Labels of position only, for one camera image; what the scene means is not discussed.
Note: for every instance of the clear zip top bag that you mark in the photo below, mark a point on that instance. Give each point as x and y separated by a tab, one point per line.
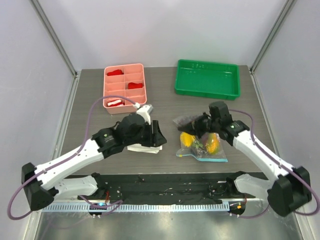
199	152

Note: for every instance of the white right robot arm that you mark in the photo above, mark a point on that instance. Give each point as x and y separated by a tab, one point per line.
285	188

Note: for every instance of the purple fake grape bunch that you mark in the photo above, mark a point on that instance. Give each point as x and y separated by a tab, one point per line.
184	120

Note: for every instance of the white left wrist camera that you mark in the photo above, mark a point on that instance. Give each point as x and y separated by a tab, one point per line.
145	112

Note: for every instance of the orange green fake mango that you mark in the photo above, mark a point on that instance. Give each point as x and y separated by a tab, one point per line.
212	144

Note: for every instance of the red item top compartment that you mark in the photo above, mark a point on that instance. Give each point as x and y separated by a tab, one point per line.
116	72

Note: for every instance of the green plastic tray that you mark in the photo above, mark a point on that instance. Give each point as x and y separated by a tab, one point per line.
207	79

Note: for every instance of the white slotted cable duct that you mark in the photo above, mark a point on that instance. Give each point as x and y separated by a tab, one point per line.
130	208

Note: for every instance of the red item middle compartment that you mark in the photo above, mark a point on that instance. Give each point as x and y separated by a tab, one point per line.
134	85

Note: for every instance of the white folded towel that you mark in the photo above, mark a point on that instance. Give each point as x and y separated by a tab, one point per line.
144	149

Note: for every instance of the red white item lower compartment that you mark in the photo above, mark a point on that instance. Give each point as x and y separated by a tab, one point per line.
115	103

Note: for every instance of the pink divided organizer box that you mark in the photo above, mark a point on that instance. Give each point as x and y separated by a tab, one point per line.
117	86

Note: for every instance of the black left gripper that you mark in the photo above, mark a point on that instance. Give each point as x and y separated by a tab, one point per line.
155	138

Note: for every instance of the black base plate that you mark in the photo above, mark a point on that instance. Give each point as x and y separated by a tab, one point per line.
167	189

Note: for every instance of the yellow fake pear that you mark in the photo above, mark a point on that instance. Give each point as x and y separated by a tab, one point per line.
186	139

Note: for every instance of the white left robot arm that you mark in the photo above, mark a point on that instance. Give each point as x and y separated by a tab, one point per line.
44	183

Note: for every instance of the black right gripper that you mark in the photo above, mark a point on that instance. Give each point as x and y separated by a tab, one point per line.
200	124

